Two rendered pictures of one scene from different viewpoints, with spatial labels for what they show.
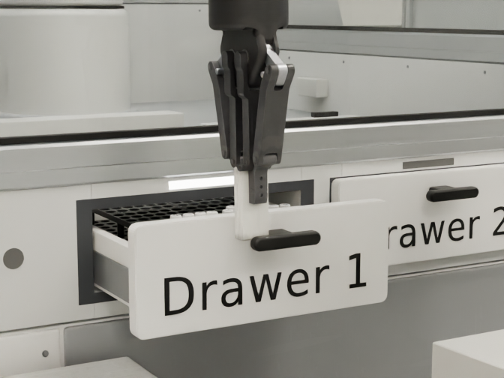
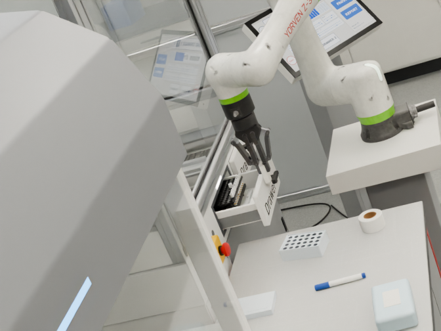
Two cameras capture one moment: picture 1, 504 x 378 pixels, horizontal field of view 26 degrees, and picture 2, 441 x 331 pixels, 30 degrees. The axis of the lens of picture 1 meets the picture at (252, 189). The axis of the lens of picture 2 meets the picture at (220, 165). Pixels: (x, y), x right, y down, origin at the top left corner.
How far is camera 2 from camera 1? 1.93 m
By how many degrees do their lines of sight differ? 42
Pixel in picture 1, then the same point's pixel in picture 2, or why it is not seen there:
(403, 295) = not seen: hidden behind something
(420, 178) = not seen: hidden behind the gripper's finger
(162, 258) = (262, 199)
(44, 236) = (212, 222)
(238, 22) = (252, 125)
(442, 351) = (330, 176)
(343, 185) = (234, 160)
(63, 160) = (205, 196)
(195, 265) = (265, 198)
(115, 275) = (238, 218)
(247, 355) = (243, 227)
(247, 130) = (261, 152)
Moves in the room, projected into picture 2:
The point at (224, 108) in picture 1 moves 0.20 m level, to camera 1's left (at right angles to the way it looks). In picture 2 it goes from (243, 152) to (203, 186)
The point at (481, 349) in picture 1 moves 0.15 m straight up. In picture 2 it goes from (338, 170) to (324, 129)
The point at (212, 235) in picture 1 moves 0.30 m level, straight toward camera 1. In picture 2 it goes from (262, 187) to (345, 187)
